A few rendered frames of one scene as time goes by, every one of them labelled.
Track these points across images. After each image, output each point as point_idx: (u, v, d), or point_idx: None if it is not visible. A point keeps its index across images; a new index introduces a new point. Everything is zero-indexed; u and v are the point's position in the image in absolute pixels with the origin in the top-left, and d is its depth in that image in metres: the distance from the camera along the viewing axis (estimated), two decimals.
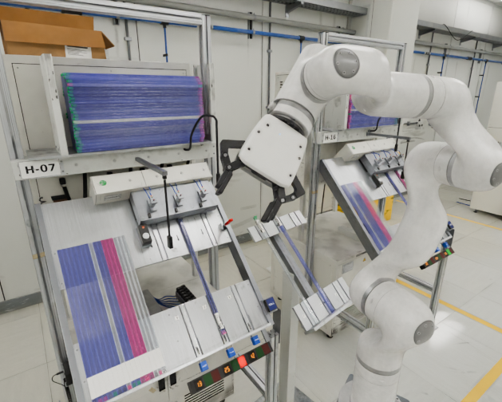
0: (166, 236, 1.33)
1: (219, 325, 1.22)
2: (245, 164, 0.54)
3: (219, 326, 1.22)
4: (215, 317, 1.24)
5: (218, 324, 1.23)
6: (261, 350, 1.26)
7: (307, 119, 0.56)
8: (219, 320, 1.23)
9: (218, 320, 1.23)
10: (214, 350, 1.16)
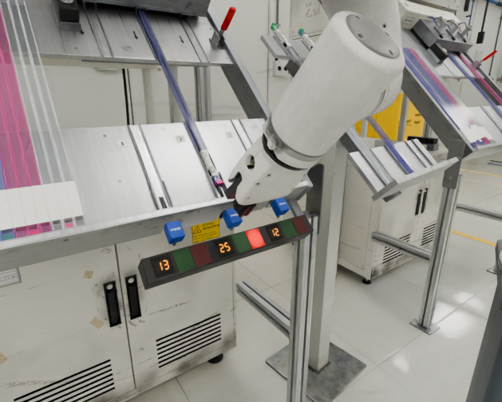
0: (112, 27, 0.72)
1: (209, 169, 0.61)
2: None
3: (210, 171, 0.61)
4: (202, 158, 0.63)
5: (207, 168, 0.62)
6: (291, 226, 0.65)
7: (321, 158, 0.41)
8: (210, 161, 0.62)
9: (207, 160, 0.62)
10: (198, 203, 0.55)
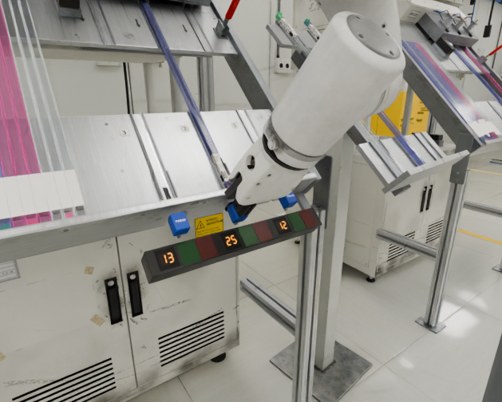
0: (114, 15, 0.70)
1: (221, 175, 0.58)
2: None
3: (222, 175, 0.58)
4: (213, 163, 0.60)
5: (219, 174, 0.59)
6: (299, 219, 0.63)
7: (321, 158, 0.41)
8: (223, 166, 0.59)
9: (219, 165, 0.59)
10: (203, 194, 0.53)
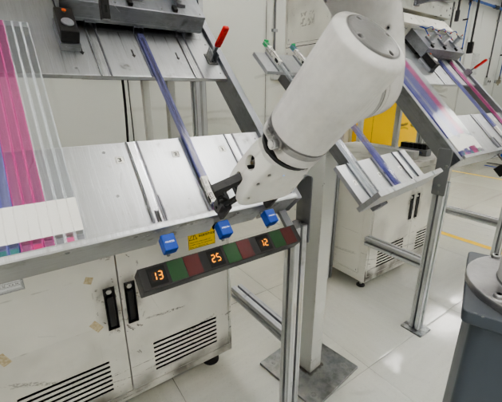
0: (112, 46, 0.76)
1: (209, 195, 0.64)
2: None
3: (209, 197, 0.64)
4: (202, 184, 0.65)
5: (207, 195, 0.64)
6: (280, 237, 0.69)
7: (321, 158, 0.41)
8: (210, 187, 0.65)
9: (207, 187, 0.64)
10: (191, 217, 0.59)
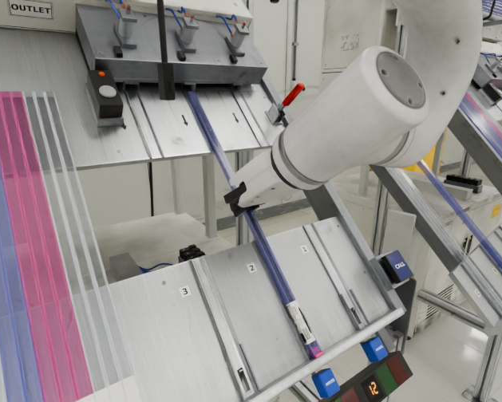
0: (159, 113, 0.59)
1: (303, 333, 0.47)
2: None
3: (304, 336, 0.47)
4: (290, 313, 0.48)
5: (300, 331, 0.47)
6: (389, 375, 0.52)
7: (283, 129, 0.41)
8: (302, 320, 0.48)
9: (299, 320, 0.47)
10: (289, 379, 0.42)
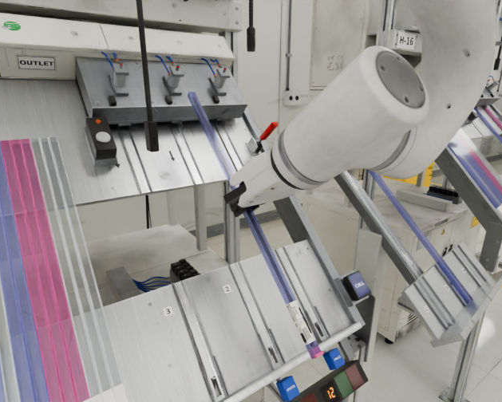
0: (148, 151, 0.67)
1: (303, 333, 0.47)
2: None
3: (304, 336, 0.47)
4: (290, 313, 0.48)
5: (300, 331, 0.47)
6: (346, 381, 0.60)
7: (283, 129, 0.41)
8: (302, 320, 0.48)
9: (299, 320, 0.47)
10: (254, 385, 0.50)
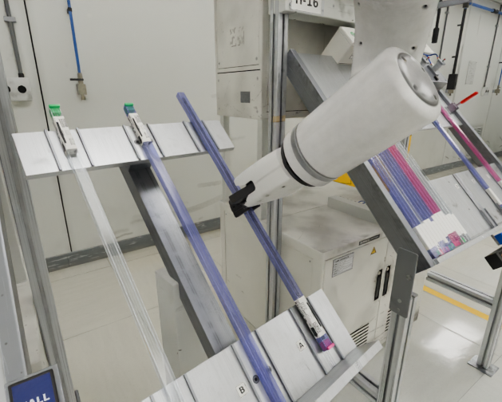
0: None
1: (314, 328, 0.48)
2: None
3: (314, 329, 0.48)
4: (299, 309, 0.49)
5: (310, 325, 0.48)
6: None
7: (293, 128, 0.41)
8: (312, 314, 0.49)
9: (309, 314, 0.48)
10: None
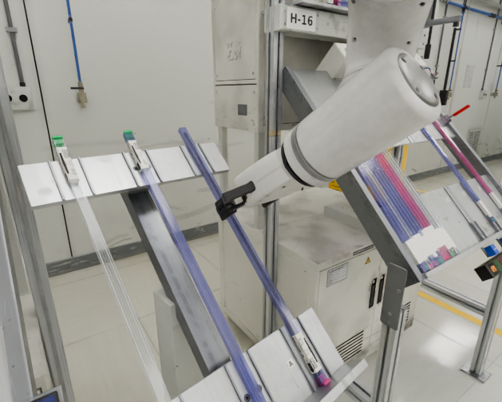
0: None
1: (310, 364, 0.50)
2: None
3: (311, 365, 0.50)
4: (297, 344, 0.51)
5: (307, 361, 0.50)
6: None
7: (293, 128, 0.41)
8: (309, 350, 0.51)
9: (306, 350, 0.51)
10: None
